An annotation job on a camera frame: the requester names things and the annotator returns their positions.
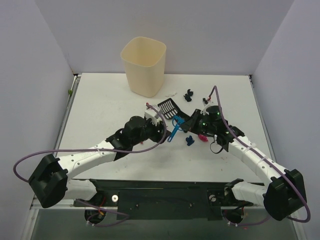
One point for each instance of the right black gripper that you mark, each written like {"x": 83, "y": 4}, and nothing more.
{"x": 194, "y": 120}

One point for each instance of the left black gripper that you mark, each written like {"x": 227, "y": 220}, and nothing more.
{"x": 162, "y": 130}

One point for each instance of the blue hand brush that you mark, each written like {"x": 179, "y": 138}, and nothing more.
{"x": 177, "y": 121}

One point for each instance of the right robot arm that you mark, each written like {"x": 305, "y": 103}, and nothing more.
{"x": 282, "y": 192}

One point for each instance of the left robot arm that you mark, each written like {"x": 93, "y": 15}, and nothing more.
{"x": 53, "y": 178}

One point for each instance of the dark blue scrap centre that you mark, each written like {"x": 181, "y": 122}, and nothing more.
{"x": 189, "y": 140}

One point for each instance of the black slotted dustpan scoop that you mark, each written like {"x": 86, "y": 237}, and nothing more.
{"x": 170, "y": 109}

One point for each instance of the white paper scrap near bin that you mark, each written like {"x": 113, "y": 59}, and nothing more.
{"x": 172, "y": 94}

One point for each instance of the cream plastic waste bin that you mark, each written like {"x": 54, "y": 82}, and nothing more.
{"x": 144, "y": 65}

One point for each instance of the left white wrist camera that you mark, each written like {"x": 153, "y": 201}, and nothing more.
{"x": 153, "y": 114}

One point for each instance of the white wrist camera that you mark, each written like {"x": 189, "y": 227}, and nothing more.
{"x": 206, "y": 104}
{"x": 153, "y": 114}

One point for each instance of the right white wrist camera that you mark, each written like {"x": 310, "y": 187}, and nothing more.
{"x": 206, "y": 104}

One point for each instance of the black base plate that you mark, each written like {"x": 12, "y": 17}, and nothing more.
{"x": 161, "y": 200}

